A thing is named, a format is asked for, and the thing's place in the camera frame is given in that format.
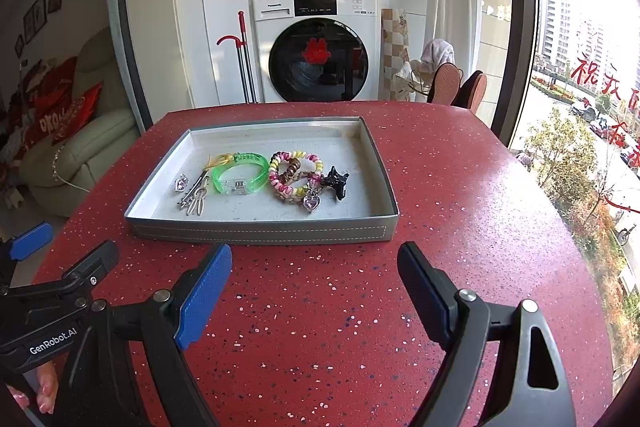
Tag white cable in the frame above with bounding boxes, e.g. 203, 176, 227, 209
52, 147, 91, 192

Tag white window sticker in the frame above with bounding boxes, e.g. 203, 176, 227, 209
482, 0, 513, 20

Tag cream sofa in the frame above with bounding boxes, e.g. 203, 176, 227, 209
17, 29, 141, 218

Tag street tree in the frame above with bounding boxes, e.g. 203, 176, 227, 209
520, 107, 611, 202

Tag dark window frame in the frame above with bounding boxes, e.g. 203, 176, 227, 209
492, 0, 539, 148

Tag black hair claw clip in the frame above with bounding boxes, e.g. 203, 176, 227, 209
320, 165, 351, 202

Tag silver hair clip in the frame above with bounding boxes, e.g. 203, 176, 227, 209
176, 174, 211, 217

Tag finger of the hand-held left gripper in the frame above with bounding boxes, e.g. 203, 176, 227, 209
0, 222, 55, 289
59, 240, 120, 294

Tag person's left hand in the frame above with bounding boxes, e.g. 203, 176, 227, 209
7, 361, 60, 415

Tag beige braided hair tie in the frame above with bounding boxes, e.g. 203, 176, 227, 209
277, 158, 321, 198

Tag red window sticker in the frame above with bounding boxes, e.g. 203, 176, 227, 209
570, 54, 640, 168

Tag multicoloured spiral hair tie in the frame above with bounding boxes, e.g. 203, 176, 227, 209
268, 150, 325, 202

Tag grey tray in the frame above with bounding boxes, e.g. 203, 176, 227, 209
124, 117, 401, 247

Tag checkered board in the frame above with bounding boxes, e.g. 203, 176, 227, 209
381, 8, 411, 100

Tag red-handled mop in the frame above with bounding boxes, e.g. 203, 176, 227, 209
216, 11, 258, 105

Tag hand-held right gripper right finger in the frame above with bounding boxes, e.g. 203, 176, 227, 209
397, 241, 578, 427

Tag red printed cushion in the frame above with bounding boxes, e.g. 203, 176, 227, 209
25, 82, 103, 148

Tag green translucent bracelet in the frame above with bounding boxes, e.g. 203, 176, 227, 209
212, 152, 271, 196

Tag white cabinet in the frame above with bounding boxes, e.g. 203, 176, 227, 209
122, 0, 251, 128

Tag silver heart pendant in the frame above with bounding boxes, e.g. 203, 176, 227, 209
299, 184, 321, 212

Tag brown-soled slipper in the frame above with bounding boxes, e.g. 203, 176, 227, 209
457, 71, 488, 112
430, 63, 463, 105

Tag yellow thin hair tie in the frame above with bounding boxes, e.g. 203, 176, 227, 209
204, 151, 236, 172

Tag apartment buildings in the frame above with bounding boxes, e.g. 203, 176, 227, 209
537, 0, 640, 82

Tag white towel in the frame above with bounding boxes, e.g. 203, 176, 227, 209
420, 38, 456, 75

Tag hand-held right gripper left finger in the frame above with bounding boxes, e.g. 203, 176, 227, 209
65, 243, 233, 427

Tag row of parked cars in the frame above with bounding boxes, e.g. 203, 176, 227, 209
567, 99, 640, 168

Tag white washing machine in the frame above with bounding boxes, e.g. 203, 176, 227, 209
251, 0, 379, 104

